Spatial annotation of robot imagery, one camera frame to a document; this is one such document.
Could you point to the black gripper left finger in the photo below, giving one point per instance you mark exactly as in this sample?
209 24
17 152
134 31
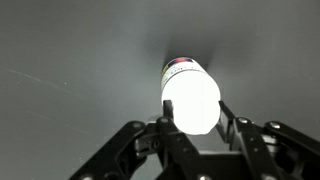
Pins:
166 143

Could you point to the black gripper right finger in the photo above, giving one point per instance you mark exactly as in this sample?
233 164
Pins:
253 143

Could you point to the white pill bottle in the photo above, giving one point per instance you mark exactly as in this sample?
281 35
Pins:
191 100

